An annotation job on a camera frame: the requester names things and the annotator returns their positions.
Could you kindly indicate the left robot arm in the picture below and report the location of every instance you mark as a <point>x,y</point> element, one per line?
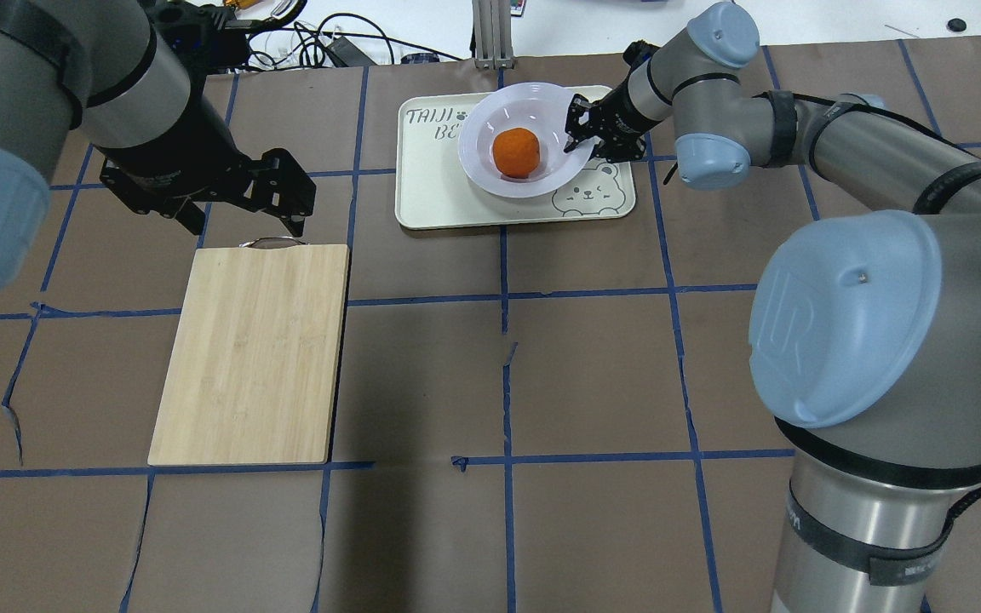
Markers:
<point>131,76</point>

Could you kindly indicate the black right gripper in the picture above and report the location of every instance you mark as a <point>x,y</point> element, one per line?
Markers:
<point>614,117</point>

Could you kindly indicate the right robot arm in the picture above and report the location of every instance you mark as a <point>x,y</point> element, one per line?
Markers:
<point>865,332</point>

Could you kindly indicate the aluminium frame post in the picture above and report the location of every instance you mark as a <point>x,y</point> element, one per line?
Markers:
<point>493,35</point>

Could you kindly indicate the wooden cutting board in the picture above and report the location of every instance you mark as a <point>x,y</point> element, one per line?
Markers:
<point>252,378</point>

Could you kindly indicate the cream bear tray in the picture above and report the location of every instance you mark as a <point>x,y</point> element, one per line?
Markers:
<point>433,191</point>

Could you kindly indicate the orange fruit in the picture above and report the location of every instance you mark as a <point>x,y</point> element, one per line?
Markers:
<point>516,153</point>

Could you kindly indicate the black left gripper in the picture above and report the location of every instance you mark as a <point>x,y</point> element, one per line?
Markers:
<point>177,146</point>

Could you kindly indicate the white round plate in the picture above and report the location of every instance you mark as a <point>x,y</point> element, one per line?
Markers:
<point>539,107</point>

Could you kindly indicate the black flat power brick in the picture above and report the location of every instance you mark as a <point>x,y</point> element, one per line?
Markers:
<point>342,52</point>

